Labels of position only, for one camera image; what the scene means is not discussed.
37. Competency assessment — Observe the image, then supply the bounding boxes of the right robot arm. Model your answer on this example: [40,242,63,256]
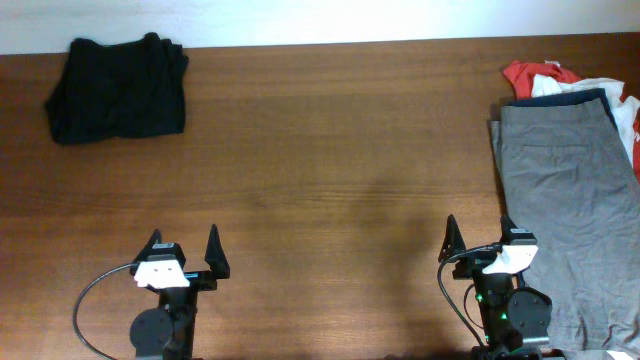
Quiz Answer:
[436,215,552,360]

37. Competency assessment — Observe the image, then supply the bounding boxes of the navy blue garment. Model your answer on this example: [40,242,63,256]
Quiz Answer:
[508,88,618,129]

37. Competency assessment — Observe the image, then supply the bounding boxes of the grey shorts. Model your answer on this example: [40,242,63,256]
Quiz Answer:
[492,99,639,359]

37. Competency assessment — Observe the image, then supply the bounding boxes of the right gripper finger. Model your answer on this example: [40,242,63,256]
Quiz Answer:
[500,215,518,244]
[438,214,466,263]

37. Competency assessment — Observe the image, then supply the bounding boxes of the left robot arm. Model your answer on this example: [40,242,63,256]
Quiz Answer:
[129,225,230,360]

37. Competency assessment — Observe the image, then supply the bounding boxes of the red garment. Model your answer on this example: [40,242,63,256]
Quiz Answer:
[502,60,639,178]

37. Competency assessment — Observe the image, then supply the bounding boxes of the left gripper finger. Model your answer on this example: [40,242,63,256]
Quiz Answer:
[204,224,230,279]
[133,229,162,263]

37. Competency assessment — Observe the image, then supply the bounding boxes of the white garment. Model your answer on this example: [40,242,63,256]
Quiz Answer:
[529,61,639,162]

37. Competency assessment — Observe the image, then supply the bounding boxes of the black folded garment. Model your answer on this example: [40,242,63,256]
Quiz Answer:
[44,32,189,145]

